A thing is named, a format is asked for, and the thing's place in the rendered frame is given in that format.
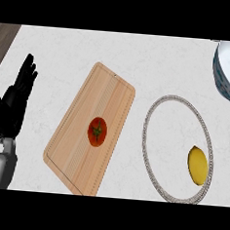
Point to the brown wooden panel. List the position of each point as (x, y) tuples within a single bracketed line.
[(3, 43)]

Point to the red tomato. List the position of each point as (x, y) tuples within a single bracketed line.
[(97, 131)]

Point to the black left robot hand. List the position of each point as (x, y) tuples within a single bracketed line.
[(13, 101)]

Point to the yellow pear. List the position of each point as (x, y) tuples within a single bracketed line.
[(197, 165)]

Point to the wooden cutting board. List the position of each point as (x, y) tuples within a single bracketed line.
[(90, 128)]

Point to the round white placemat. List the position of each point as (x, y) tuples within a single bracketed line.
[(170, 137)]

